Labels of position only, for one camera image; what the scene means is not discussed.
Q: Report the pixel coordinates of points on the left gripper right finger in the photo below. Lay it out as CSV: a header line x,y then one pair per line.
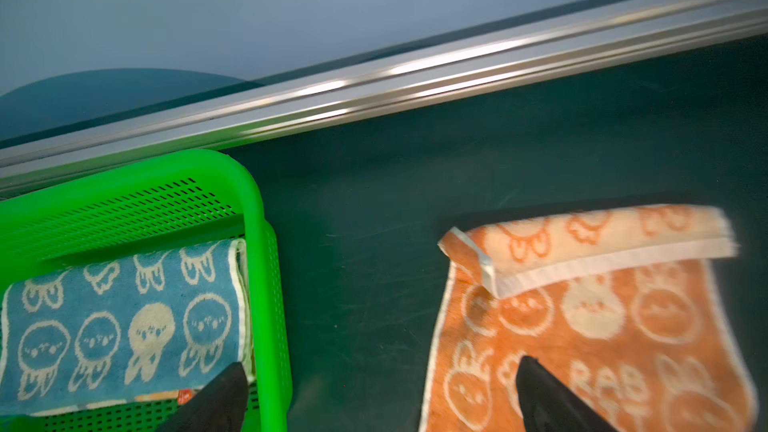
x,y
547,404

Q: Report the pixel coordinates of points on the green plastic basket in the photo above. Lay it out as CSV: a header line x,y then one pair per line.
x,y
178,200

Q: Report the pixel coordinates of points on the striped rabbit text towel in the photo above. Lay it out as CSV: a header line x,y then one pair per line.
x,y
171,395

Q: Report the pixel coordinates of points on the aluminium rear frame bar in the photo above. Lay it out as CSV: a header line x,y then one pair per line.
x,y
599,34

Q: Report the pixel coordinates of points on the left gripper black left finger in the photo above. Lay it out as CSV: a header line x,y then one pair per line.
x,y
219,407

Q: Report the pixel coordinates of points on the orange pattern towel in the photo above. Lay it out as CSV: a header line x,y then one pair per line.
x,y
621,306

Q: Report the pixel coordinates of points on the teal owl pattern towel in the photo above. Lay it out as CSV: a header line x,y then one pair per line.
x,y
141,324

